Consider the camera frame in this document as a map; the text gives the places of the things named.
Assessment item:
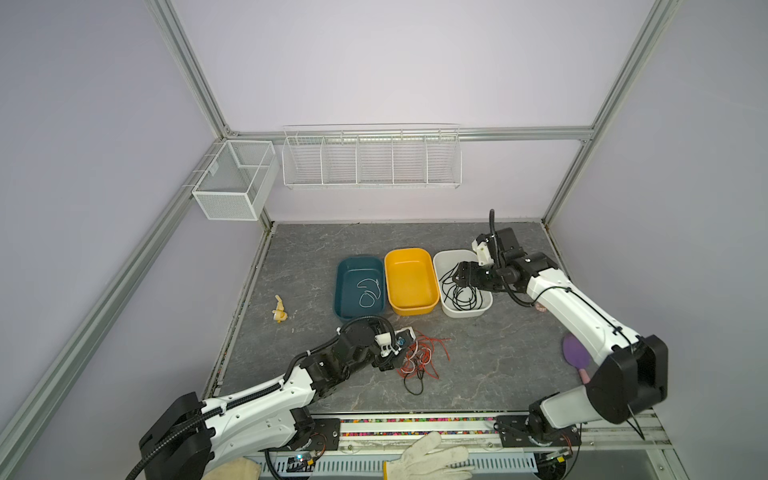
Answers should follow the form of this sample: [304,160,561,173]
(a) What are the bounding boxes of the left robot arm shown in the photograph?
[127,316,416,479]

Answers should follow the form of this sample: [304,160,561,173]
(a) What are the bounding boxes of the teal plastic bin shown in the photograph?
[334,256,387,323]

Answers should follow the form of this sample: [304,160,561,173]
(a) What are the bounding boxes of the right work glove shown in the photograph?
[382,432,473,480]

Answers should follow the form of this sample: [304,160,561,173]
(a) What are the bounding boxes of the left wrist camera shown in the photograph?
[375,327,416,358]

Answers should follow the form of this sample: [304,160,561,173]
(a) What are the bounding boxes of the white cable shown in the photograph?
[356,277,383,308]

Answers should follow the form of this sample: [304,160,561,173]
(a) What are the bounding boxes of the white mesh box basket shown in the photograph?
[192,140,279,221]

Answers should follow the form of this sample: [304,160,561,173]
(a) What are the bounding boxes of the purple object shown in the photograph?
[562,334,592,384]

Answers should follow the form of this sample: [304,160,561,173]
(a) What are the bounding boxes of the yellow toy figure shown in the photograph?
[272,295,288,323]

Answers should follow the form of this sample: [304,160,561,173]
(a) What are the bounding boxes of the black cable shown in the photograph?
[439,262,484,313]

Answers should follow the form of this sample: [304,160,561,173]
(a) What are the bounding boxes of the left work glove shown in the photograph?
[202,457,262,480]

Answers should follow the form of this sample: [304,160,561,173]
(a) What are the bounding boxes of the white plastic bin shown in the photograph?
[433,250,493,319]

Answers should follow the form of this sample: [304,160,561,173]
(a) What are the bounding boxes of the yellow plastic bin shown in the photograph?
[384,248,440,316]

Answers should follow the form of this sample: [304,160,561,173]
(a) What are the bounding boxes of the white wire shelf basket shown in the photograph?
[282,123,463,189]

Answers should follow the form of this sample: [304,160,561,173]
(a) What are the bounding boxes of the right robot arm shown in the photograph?
[454,228,669,445]

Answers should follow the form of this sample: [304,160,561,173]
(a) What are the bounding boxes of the work glove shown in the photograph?
[202,457,262,480]
[382,432,473,480]

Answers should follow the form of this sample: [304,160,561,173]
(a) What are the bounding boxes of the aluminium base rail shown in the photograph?
[271,412,672,479]

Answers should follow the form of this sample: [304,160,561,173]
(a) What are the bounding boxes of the red cables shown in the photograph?
[397,331,452,396]

